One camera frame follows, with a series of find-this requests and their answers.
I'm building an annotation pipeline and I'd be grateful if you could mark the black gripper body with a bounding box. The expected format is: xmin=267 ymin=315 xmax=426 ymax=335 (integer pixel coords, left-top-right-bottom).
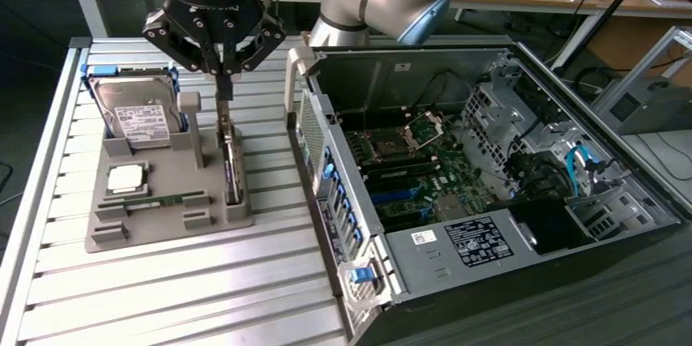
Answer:
xmin=156 ymin=0 xmax=267 ymax=45

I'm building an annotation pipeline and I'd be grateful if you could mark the black graphics card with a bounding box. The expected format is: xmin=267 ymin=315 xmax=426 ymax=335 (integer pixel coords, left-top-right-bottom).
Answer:
xmin=215 ymin=92 xmax=250 ymax=206

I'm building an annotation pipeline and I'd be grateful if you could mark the hard disk in blue carrier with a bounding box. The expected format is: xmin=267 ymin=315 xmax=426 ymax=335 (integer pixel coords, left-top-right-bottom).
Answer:
xmin=79 ymin=62 xmax=188 ymax=151

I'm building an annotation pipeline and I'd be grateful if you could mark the CPU socket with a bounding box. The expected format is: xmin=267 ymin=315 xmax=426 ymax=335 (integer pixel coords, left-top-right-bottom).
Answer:
xmin=367 ymin=129 xmax=420 ymax=160

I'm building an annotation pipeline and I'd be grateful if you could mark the metal socket cover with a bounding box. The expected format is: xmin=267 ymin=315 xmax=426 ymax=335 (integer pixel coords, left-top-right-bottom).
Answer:
xmin=403 ymin=110 xmax=450 ymax=151

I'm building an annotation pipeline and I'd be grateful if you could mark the silver CPU chip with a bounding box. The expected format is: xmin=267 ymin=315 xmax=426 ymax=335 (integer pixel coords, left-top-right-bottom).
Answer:
xmin=106 ymin=165 xmax=148 ymax=195

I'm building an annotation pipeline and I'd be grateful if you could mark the black installed RAM module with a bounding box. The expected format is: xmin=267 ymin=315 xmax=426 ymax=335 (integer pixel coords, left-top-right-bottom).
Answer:
xmin=359 ymin=160 xmax=440 ymax=184

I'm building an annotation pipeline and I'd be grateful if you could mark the green RAM stick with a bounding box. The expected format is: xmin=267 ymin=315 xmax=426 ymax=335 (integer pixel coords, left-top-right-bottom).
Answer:
xmin=123 ymin=195 xmax=188 ymax=209

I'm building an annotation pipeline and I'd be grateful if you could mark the perforated metal drive cage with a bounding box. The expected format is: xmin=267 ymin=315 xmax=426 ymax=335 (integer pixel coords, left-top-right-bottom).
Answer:
xmin=462 ymin=53 xmax=575 ymax=156

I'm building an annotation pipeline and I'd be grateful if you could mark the grey parts rack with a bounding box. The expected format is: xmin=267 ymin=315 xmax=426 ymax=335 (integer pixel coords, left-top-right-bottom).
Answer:
xmin=84 ymin=92 xmax=255 ymax=254

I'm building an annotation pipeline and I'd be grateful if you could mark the grey chipset heat sink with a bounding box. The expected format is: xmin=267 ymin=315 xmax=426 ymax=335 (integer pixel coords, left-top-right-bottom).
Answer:
xmin=435 ymin=194 xmax=471 ymax=220

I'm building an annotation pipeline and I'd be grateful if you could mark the blue case latch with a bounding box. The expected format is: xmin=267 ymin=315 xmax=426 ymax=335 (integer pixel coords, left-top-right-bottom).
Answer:
xmin=346 ymin=267 xmax=375 ymax=284

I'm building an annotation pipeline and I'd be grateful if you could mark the grey power supply unit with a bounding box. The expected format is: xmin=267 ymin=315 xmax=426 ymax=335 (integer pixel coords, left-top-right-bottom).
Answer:
xmin=382 ymin=207 xmax=536 ymax=295

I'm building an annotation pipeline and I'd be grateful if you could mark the grey box appliance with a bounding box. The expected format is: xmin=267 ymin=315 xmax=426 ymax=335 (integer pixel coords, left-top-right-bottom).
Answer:
xmin=592 ymin=76 xmax=692 ymax=136

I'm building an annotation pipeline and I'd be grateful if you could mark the open black PC case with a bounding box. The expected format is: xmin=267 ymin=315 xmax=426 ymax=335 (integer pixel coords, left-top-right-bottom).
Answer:
xmin=283 ymin=36 xmax=684 ymax=346

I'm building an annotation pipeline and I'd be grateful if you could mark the black wire bundle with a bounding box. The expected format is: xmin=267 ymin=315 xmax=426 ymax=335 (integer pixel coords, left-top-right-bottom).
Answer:
xmin=502 ymin=147 xmax=575 ymax=203

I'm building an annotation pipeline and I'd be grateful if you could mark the blue wire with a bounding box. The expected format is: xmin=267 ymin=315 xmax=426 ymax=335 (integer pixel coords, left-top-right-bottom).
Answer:
xmin=563 ymin=141 xmax=598 ymax=201

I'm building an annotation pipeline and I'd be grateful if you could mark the aluminium profile frame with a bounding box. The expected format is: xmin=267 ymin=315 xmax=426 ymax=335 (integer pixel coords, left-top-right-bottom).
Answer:
xmin=592 ymin=24 xmax=692 ymax=120

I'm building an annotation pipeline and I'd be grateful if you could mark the metal disk bay bracket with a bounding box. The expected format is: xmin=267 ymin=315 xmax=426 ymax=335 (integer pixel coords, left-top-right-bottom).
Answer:
xmin=564 ymin=183 xmax=659 ymax=241

